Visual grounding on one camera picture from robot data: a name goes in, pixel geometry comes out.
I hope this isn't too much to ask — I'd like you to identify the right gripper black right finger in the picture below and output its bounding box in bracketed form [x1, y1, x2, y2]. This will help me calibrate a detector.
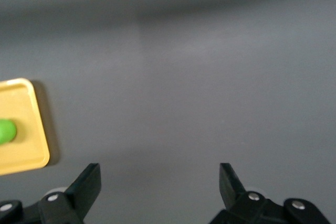
[208, 163, 331, 224]

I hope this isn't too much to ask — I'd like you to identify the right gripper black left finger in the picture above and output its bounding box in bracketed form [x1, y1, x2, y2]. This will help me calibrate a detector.
[0, 163, 102, 224]

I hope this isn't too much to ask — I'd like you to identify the green apple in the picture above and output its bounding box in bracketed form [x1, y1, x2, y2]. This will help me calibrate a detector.
[0, 119, 18, 146]

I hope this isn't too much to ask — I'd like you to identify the yellow plastic tray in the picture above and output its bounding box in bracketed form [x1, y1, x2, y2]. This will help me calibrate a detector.
[0, 78, 50, 176]

